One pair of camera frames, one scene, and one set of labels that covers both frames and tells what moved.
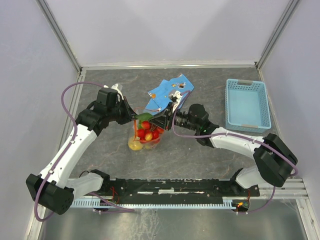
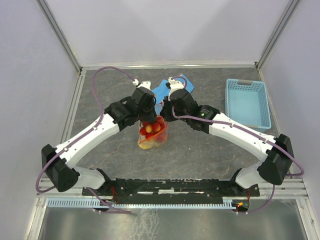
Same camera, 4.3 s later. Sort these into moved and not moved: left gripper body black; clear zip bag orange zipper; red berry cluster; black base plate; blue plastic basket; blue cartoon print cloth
Moved: left gripper body black; clear zip bag orange zipper; red berry cluster
Not moved: blue plastic basket; black base plate; blue cartoon print cloth
